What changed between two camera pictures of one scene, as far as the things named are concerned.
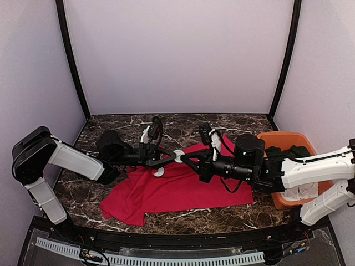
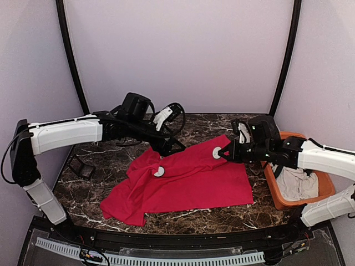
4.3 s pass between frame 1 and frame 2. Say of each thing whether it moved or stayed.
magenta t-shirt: stayed
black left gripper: moved
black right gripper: moved
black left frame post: stayed
